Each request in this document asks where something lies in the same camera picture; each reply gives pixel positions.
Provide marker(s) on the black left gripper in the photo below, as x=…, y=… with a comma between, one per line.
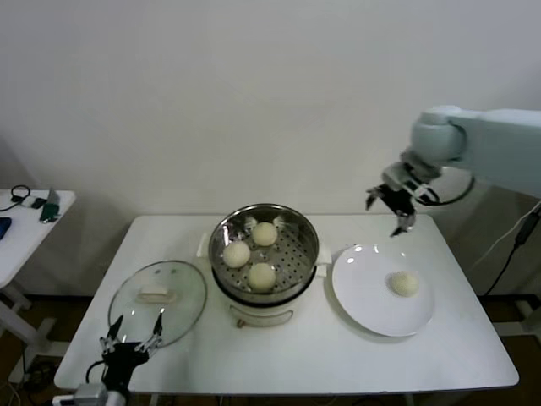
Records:
x=122, y=359

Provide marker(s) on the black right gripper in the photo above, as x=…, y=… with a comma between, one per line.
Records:
x=399, y=201

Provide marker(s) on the round glass pot lid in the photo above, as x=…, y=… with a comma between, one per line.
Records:
x=177, y=296

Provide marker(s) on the white steamed baozi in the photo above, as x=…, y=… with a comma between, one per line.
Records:
x=403, y=283
x=236, y=255
x=261, y=277
x=264, y=233

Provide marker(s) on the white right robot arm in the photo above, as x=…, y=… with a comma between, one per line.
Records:
x=494, y=144

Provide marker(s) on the perforated steel steamer basket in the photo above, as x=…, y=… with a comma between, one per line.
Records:
x=296, y=237

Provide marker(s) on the round white plate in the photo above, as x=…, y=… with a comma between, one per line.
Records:
x=372, y=304

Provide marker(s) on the cream electric cooker pot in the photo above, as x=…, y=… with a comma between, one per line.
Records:
x=262, y=313

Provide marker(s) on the white side table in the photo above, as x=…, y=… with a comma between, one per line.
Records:
x=25, y=245

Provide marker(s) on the small black device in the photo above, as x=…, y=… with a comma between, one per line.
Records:
x=38, y=203

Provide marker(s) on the blue object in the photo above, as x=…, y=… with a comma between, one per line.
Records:
x=5, y=227

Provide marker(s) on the small white item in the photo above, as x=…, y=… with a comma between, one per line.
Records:
x=27, y=203

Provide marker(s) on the white stand base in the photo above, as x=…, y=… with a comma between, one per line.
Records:
x=526, y=315

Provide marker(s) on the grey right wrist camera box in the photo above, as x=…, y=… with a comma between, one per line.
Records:
x=392, y=174

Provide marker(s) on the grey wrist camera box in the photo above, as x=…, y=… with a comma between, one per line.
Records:
x=91, y=394
x=392, y=174

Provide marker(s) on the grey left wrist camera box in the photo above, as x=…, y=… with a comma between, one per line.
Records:
x=91, y=394

